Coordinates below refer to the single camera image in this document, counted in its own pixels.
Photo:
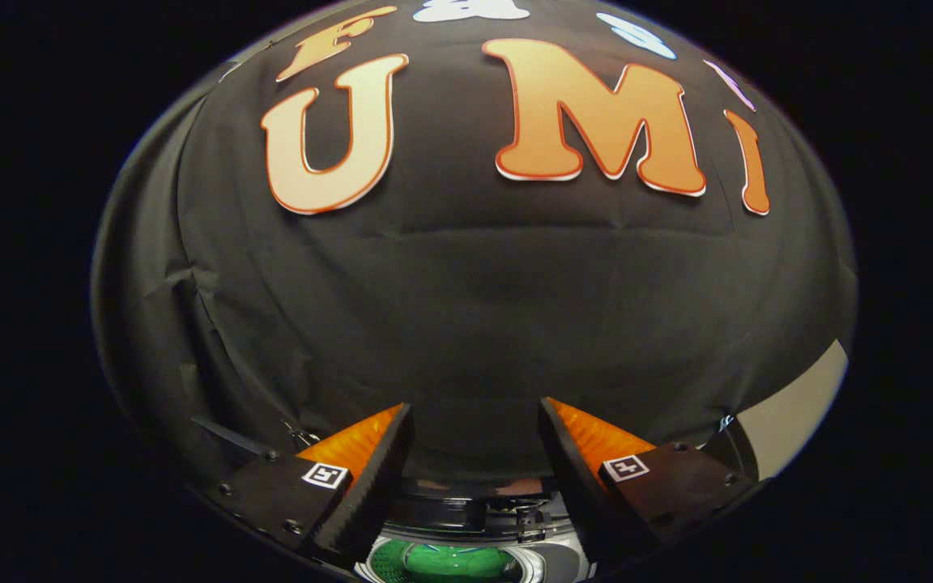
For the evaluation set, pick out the black backdrop cloth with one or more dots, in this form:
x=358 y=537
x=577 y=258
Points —
x=466 y=308

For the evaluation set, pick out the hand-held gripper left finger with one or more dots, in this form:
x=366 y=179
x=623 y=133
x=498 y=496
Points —
x=377 y=478

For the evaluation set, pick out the grey washing machine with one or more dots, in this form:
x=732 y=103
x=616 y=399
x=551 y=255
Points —
x=547 y=559

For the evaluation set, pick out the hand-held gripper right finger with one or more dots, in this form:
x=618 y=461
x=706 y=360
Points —
x=576 y=486

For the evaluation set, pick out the green polo shirt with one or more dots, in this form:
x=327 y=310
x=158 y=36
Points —
x=446 y=563

